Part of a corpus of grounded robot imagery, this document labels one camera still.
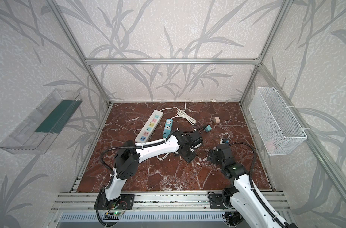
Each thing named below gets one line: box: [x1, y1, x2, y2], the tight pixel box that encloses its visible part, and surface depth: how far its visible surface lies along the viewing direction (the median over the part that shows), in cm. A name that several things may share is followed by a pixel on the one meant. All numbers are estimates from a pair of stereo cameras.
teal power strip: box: [162, 118, 174, 139], surface depth 104 cm
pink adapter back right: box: [213, 116, 221, 124], surface depth 109 cm
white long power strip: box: [134, 109, 164, 143], surface depth 104 cm
